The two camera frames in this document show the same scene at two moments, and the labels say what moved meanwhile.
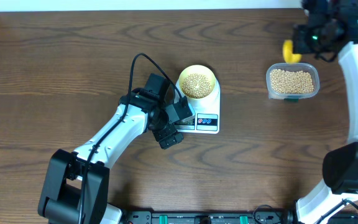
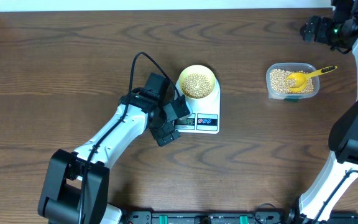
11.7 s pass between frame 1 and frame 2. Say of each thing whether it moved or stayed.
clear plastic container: stayed
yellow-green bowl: stayed
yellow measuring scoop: moved
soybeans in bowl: stayed
